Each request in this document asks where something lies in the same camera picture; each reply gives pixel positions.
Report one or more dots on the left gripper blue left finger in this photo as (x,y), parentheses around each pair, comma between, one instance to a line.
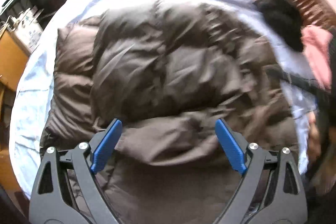
(52,199)

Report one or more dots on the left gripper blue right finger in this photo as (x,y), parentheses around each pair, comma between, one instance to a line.
(270,189)

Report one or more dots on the brown puffer jacket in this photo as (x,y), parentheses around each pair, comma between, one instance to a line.
(168,71)

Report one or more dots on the light blue bed sheet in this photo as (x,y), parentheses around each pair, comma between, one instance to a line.
(36,86)

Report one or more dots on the orange wooden desk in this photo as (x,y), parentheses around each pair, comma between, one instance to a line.
(13,63)

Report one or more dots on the black fluffy garment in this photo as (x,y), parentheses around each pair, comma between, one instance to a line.
(284,18)

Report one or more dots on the brown slatted headboard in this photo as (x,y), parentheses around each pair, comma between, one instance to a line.
(316,12)

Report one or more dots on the white box with cables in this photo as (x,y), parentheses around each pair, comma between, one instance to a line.
(27,29)

